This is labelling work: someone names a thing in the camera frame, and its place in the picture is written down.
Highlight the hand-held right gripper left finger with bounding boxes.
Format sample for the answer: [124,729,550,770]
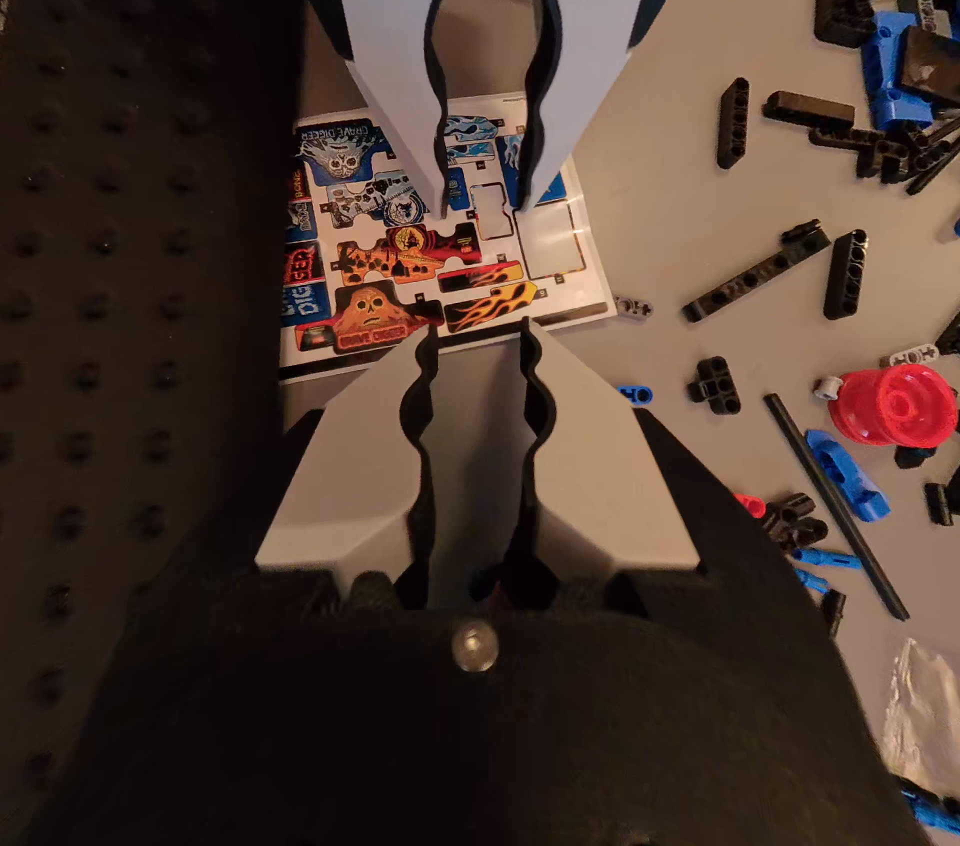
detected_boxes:
[253,323,442,611]

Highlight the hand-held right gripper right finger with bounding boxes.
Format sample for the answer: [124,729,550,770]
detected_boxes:
[504,317,702,611]

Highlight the colourful sticker sheet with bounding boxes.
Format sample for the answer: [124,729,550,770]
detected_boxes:
[277,92,620,386]

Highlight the grey desk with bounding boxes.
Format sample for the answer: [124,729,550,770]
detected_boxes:
[281,0,960,817]

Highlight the scattered black toy beams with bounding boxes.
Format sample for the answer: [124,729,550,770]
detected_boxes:
[681,0,960,528]

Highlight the blue curved panel piece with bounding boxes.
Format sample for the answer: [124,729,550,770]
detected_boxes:
[804,428,894,525]

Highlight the blue toy panel piece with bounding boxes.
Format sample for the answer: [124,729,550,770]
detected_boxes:
[861,9,960,129]

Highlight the black square panel piece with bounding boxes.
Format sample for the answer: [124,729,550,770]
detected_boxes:
[900,24,960,108]

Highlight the long black axle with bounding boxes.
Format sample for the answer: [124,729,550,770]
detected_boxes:
[763,393,911,622]

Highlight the red toy wheel hub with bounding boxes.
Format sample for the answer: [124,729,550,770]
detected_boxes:
[825,366,960,448]

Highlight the clear plastic bag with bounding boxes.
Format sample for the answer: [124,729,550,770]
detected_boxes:
[881,636,960,798]

